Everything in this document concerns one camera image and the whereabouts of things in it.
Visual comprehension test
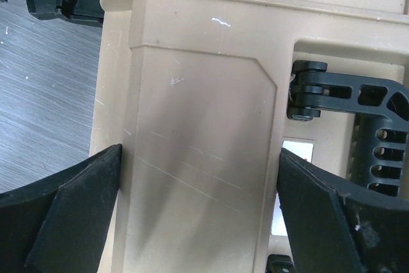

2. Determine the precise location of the tan plastic tool case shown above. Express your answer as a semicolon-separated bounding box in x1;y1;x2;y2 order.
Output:
22;0;409;273

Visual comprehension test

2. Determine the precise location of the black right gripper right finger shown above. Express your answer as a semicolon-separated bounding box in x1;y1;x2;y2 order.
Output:
277;148;408;272

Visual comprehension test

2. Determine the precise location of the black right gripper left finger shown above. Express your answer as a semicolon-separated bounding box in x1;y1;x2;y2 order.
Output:
1;144;122;272

